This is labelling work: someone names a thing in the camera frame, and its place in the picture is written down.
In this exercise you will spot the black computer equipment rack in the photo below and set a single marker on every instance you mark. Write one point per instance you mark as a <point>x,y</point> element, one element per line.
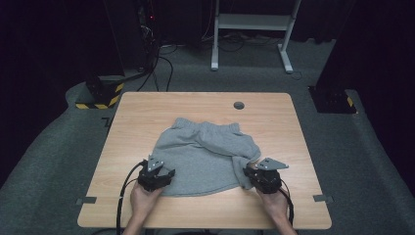
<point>148,32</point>

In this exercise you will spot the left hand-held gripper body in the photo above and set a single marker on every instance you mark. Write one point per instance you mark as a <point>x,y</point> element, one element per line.
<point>150,176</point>

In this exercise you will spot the white metal desk frame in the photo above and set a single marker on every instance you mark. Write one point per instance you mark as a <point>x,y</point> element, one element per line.
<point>254,22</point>

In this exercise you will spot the grey shorts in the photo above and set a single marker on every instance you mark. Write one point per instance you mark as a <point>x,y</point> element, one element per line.
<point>202,156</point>

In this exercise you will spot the grey tape strip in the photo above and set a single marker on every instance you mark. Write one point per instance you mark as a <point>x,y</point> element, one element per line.
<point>86,200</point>
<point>323,198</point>

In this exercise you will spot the person's right hand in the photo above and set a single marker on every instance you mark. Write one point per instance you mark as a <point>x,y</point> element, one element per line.
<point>275,204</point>

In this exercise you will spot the black yellow striped stand base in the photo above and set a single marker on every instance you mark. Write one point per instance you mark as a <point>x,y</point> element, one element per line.
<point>104,94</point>

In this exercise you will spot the person's left hand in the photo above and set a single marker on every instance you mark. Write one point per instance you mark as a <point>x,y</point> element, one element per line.
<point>143,200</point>

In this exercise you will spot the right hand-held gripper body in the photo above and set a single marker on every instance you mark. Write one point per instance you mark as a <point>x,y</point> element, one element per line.
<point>269,178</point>

